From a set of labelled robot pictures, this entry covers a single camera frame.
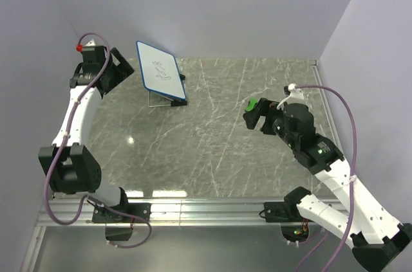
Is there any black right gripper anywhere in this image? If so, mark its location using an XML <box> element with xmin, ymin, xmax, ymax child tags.
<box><xmin>243</xmin><ymin>96</ymin><xmax>297</xmax><ymax>147</ymax></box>

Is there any green whiteboard eraser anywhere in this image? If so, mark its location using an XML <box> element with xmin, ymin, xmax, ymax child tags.
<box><xmin>245</xmin><ymin>98</ymin><xmax>258</xmax><ymax>112</ymax></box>

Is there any blue framed whiteboard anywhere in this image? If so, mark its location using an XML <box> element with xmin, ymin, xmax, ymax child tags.
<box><xmin>136</xmin><ymin>41</ymin><xmax>187</xmax><ymax>101</ymax></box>

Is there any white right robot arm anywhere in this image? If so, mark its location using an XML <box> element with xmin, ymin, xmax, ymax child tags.
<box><xmin>243</xmin><ymin>98</ymin><xmax>411</xmax><ymax>271</ymax></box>

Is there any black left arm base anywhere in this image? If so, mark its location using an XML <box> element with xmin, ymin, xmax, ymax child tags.
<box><xmin>91</xmin><ymin>203</ymin><xmax>153</xmax><ymax>249</ymax></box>

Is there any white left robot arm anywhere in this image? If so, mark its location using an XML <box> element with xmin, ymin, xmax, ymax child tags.
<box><xmin>38</xmin><ymin>46</ymin><xmax>134</xmax><ymax>222</ymax></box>

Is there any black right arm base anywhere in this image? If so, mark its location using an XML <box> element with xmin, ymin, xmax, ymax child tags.
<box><xmin>259</xmin><ymin>201</ymin><xmax>310</xmax><ymax>244</ymax></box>

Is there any wire whiteboard stand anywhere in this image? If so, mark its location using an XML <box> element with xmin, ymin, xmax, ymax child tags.
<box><xmin>147</xmin><ymin>91</ymin><xmax>188</xmax><ymax>108</ymax></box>

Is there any aluminium right side rail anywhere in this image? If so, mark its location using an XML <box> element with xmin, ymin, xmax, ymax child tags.
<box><xmin>310</xmin><ymin>60</ymin><xmax>343</xmax><ymax>151</ymax></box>

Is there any aluminium rail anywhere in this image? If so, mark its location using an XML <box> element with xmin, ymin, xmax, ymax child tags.
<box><xmin>310</xmin><ymin>60</ymin><xmax>343</xmax><ymax>151</ymax></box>
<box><xmin>35</xmin><ymin>199</ymin><xmax>351</xmax><ymax>228</ymax></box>

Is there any aluminium front rail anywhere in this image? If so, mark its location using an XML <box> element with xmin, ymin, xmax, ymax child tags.
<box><xmin>35</xmin><ymin>199</ymin><xmax>351</xmax><ymax>228</ymax></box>

